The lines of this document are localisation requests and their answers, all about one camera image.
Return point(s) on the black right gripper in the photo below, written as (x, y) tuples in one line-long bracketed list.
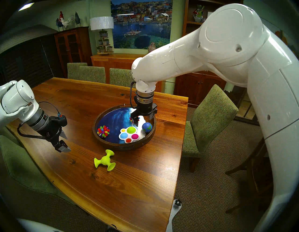
[(144, 109)]

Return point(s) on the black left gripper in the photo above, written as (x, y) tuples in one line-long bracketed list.
[(52, 129)]

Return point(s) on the white pop bubble toy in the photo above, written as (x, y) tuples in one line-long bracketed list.
[(132, 130)]

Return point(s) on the lime green suction cup toy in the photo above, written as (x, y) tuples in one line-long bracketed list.
[(105, 161)]

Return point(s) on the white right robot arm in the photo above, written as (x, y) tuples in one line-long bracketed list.
[(229, 35)]

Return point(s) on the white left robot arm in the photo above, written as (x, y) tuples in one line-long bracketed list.
[(16, 96)]

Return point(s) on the round wooden blue resin tray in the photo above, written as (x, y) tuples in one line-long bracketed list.
[(112, 121)]

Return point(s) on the blue green globe ball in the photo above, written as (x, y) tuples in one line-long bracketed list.
[(147, 127)]

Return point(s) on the green upholstered chair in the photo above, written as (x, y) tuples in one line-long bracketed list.
[(93, 74), (21, 168), (120, 77), (212, 117), (76, 70)]

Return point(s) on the dark wood bookshelf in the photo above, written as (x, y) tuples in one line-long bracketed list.
[(198, 86)]

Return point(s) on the light wood sideboard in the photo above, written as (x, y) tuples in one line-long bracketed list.
[(105, 62)]

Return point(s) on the patterned ceramic vase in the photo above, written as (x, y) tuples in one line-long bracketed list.
[(151, 47)]

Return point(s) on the wooden dining table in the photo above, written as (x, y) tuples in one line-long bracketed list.
[(140, 198)]

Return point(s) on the tiered plant stand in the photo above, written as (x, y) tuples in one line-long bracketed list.
[(104, 42)]

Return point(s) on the dark window shutters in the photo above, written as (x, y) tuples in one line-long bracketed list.
[(25, 60)]

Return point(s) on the black round knob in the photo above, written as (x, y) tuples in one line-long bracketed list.
[(178, 203)]

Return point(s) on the dark wood glass cabinet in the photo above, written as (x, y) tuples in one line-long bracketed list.
[(72, 46)]

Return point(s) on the wooden glass pane door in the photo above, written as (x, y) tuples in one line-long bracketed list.
[(245, 110)]

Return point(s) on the white lamp shade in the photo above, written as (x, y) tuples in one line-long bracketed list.
[(101, 23)]

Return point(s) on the colourful parrot figurine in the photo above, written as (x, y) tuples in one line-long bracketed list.
[(198, 14)]

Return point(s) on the dark bird figurine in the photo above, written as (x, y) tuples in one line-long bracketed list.
[(77, 19)]

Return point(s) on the white rooster figurine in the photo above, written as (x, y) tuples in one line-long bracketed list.
[(64, 22)]

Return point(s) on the dark wooden chair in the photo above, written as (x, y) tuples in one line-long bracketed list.
[(259, 177)]

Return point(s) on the ceiling light panel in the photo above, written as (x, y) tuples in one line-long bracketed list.
[(26, 6)]

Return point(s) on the harbour town wall picture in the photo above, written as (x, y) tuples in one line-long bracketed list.
[(140, 30)]

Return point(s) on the white metal bracket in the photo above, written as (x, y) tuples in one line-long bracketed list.
[(171, 217)]

